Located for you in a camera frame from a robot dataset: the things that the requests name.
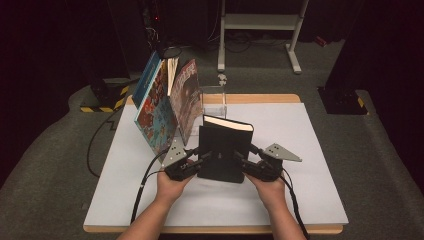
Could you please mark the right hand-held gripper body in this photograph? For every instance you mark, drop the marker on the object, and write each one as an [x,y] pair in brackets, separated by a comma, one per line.
[266,168]

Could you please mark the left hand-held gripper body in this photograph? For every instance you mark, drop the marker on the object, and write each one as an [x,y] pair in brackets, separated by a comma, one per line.
[176,168]

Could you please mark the black notebook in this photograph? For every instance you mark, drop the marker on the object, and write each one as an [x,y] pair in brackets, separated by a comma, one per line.
[223,140]

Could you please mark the light blue picture book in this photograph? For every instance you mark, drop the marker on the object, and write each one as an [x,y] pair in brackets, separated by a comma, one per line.
[156,120]

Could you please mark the clear acrylic book rack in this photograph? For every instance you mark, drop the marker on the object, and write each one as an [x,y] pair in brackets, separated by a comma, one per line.
[215,105]

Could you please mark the purple magazine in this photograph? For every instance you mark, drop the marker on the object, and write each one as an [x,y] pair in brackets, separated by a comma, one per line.
[188,100]

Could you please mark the dark blue picture book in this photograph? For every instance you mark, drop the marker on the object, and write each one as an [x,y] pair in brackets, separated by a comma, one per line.
[146,80]

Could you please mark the person's left hand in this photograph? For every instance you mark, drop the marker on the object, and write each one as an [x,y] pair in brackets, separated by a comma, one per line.
[173,190]

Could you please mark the person's right hand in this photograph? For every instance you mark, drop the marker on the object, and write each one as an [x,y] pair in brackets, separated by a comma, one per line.
[270,191]

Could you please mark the white table mat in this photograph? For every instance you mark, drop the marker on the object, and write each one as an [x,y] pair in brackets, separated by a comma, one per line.
[300,140]

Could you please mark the small white floor object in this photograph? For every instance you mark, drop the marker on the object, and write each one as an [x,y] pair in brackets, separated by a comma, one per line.
[222,79]

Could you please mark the black base with yellow stripes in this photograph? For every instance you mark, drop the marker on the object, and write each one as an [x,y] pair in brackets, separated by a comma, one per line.
[106,96]
[340,101]

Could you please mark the small red object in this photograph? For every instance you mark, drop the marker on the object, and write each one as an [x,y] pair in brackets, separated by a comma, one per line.
[320,41]

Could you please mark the white metal stand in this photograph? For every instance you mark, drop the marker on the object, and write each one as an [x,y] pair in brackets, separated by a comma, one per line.
[260,21]

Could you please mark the dark equipment cabinet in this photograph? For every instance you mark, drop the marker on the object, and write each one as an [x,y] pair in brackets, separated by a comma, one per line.
[133,33]

